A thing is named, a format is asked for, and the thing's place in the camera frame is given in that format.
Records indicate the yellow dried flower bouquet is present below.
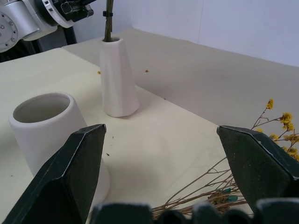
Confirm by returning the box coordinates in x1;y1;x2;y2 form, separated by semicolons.
151;98;299;220

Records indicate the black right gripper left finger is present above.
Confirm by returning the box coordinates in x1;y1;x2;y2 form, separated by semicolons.
2;124;107;224

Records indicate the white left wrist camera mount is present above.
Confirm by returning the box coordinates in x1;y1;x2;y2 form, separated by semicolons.
35;0;74;29

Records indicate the tall twisted white vase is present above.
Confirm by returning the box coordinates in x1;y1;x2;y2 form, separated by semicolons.
99;37;140;118

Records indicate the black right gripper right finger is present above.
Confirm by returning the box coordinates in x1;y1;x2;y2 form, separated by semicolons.
216;125;299;215

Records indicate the wide white ceramic vase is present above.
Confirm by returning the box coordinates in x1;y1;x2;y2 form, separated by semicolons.
8;92;111;204

